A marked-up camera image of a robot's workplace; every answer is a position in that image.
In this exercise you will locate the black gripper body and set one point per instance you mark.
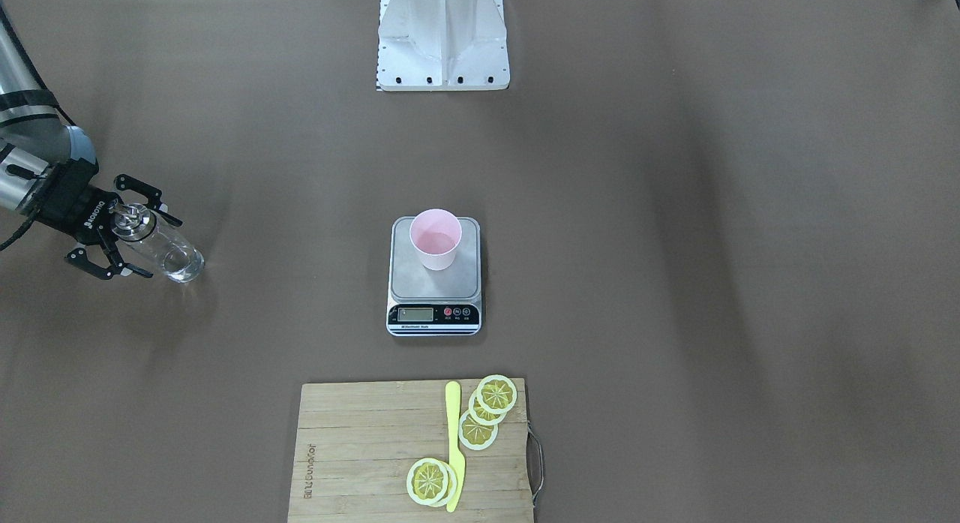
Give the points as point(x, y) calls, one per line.
point(77, 205)

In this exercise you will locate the glass sauce bottle metal spout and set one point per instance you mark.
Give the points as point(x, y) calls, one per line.
point(147, 233)

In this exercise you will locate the pink plastic cup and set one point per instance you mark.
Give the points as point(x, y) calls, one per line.
point(436, 235)

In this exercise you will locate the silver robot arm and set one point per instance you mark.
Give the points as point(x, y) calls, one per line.
point(48, 164)

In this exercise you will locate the digital kitchen scale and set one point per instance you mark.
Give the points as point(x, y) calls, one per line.
point(423, 302)

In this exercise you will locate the lemon slice front top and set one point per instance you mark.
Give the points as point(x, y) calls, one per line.
point(426, 481)

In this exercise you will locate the lemon slice far end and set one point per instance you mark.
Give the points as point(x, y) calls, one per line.
point(496, 394)

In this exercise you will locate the bamboo cutting board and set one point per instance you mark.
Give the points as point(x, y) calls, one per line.
point(356, 443)

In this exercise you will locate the yellow plastic knife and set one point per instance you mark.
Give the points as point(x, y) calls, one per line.
point(456, 459)

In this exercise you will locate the lemon slice middle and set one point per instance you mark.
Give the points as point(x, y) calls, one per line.
point(480, 416)

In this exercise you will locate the lemon slice lower of row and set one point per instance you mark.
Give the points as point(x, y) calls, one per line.
point(474, 435)

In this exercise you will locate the lemon slice front under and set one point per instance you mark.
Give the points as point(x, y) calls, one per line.
point(451, 488)

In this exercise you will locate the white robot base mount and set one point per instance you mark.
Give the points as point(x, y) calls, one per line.
point(442, 46)

